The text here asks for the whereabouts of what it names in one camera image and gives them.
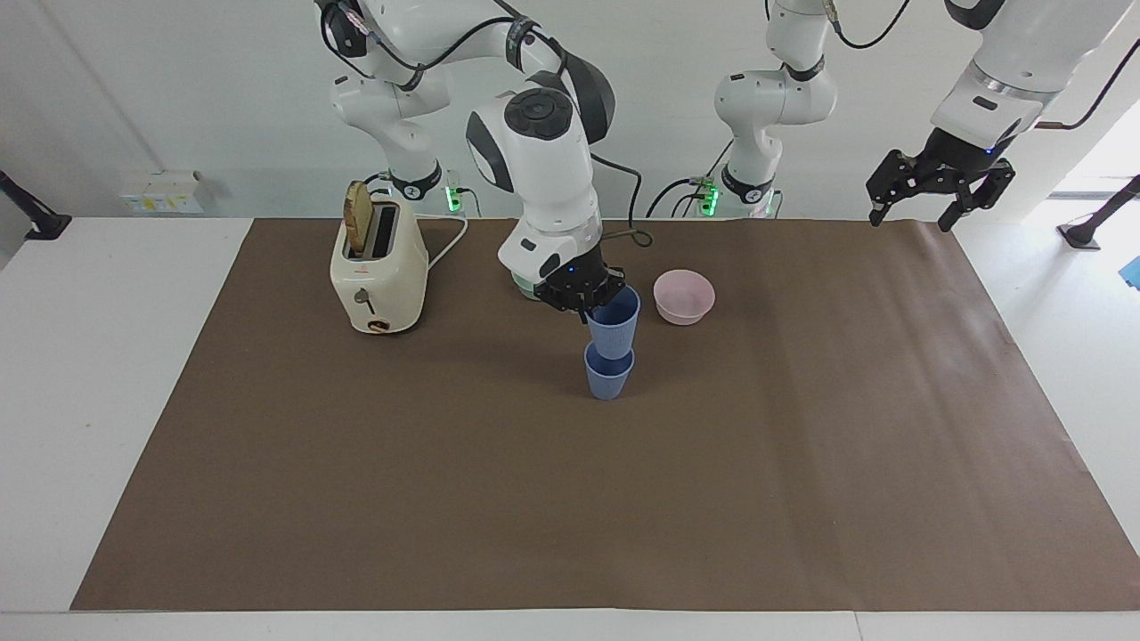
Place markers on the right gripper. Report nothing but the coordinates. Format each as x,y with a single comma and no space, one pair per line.
583,274

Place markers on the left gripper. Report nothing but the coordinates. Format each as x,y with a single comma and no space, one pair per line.
962,156

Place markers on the blue ribbed cup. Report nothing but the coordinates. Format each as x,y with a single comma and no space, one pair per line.
608,381
614,334

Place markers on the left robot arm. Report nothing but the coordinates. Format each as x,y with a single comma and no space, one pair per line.
766,102

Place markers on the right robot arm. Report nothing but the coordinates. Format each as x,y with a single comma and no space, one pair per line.
543,169

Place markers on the pink bowl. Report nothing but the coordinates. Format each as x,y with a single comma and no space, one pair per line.
684,298

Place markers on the black stand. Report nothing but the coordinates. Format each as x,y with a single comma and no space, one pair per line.
1082,234
36,218

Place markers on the blue object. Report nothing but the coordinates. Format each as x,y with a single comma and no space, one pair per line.
1133,271

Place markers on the cream toaster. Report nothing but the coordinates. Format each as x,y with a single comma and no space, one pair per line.
378,285

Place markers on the toast slice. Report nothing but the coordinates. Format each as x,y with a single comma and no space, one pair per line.
358,218

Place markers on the white wall box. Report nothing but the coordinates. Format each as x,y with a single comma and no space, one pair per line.
160,191

